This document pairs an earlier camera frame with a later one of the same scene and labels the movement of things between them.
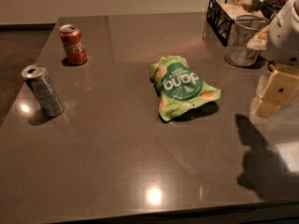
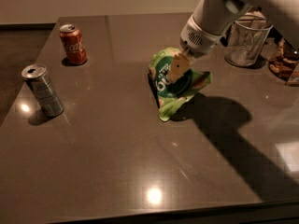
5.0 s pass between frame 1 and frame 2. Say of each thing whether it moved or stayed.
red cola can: stayed
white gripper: moved
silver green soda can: stayed
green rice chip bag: moved
